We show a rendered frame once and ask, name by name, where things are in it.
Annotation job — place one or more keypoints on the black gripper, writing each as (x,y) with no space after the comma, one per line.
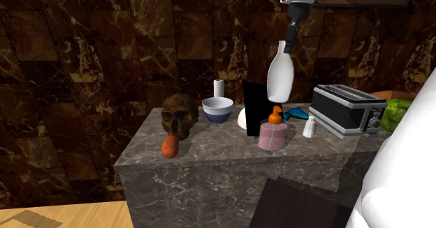
(297,13)

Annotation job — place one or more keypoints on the white bottle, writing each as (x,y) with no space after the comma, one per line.
(280,74)

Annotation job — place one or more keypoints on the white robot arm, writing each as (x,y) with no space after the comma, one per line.
(402,172)

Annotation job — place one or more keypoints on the blue flat object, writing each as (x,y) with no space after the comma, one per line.
(298,113)

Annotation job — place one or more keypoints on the black flat upright panel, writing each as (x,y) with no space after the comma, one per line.
(255,111)

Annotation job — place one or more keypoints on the white paper towel roll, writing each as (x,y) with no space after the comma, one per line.
(218,88)

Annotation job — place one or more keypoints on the black and silver toaster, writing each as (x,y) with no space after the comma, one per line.
(344,113)

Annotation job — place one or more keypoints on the white salt shaker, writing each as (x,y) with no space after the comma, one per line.
(309,128)

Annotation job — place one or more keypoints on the white rounded object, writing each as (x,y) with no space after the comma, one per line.
(242,120)

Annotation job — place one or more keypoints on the pink soap dispenser orange pump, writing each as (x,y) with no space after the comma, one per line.
(272,137)

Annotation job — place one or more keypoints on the white and blue bowl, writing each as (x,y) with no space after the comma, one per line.
(218,111)

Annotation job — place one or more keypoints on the orange rounded object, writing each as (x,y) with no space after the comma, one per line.
(391,95)

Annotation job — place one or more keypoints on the green watermelon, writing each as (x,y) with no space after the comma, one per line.
(395,114)

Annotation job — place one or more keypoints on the brown skull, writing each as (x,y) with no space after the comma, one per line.
(179,114)

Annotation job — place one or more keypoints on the orange-brown potato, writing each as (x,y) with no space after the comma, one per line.
(170,147)

